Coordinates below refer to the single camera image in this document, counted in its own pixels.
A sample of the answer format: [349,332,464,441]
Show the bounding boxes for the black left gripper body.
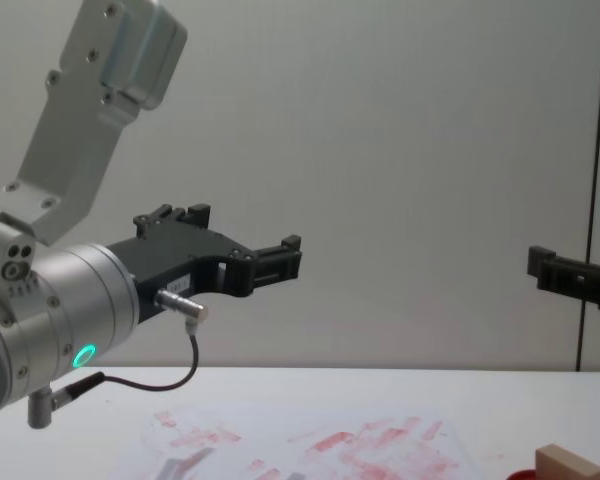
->
[104,222,243,327]

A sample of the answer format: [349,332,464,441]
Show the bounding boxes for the pale wooden block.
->
[534,442,600,480]

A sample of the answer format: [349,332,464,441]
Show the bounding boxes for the white paper with red marks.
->
[138,405,470,480]

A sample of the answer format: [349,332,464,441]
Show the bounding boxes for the thin dark gripper cable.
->
[27,288,211,430]

